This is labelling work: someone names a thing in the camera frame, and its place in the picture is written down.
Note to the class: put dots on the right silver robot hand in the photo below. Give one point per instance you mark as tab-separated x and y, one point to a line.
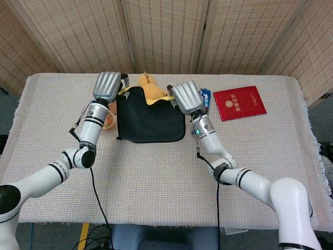
187	97

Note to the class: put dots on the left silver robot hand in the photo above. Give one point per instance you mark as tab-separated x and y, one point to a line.
106	86

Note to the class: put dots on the yellow cloth with black back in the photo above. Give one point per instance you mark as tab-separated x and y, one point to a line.
151	122

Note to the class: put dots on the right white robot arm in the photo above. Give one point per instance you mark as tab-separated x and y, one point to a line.
286	195

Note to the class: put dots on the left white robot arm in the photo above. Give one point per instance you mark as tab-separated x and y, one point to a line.
88	127

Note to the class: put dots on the blue cookie box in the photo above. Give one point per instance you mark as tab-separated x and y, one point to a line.
205	97

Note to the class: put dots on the orange fruit jelly cup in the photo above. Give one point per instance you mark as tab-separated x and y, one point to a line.
110	122

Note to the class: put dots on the yellow plush toy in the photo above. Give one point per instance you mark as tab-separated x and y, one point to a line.
151	89

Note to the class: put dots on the red certificate book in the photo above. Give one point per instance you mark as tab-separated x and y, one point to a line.
239	102

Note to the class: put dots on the woven folding screen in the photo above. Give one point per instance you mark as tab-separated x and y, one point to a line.
78	34

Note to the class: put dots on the pale woven tablecloth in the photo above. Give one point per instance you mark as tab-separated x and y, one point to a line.
143	169

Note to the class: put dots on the clear plastic box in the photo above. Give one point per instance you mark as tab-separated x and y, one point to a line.
234	230

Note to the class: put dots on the blue chair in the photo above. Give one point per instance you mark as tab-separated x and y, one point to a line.
156	237

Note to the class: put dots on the yellow floor tape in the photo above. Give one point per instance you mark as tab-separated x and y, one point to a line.
83	234

